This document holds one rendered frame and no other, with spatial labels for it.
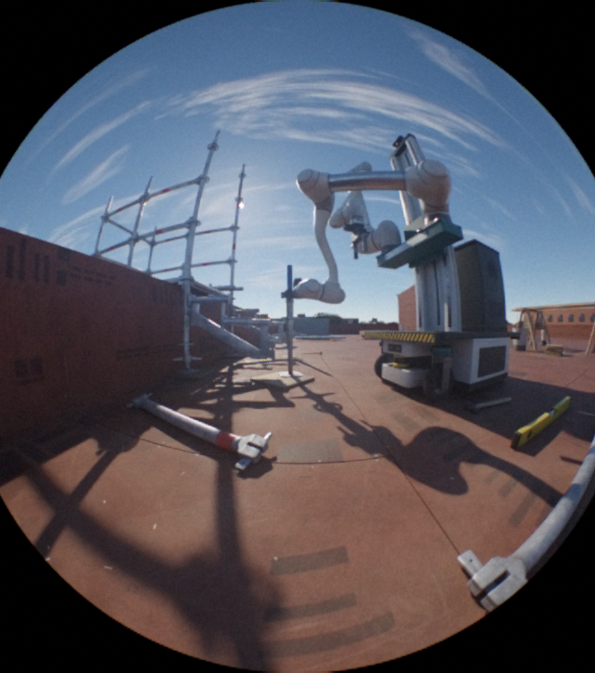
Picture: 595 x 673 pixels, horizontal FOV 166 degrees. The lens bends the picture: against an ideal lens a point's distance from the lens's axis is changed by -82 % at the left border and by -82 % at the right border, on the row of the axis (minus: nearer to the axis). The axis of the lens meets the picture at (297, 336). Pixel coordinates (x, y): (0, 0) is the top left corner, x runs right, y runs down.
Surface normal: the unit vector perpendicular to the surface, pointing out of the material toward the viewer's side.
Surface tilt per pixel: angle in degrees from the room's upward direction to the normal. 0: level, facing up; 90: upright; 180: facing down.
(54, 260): 90
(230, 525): 0
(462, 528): 0
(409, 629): 0
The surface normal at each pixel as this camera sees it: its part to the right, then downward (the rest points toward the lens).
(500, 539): -0.01, -1.00
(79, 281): 1.00, 0.00
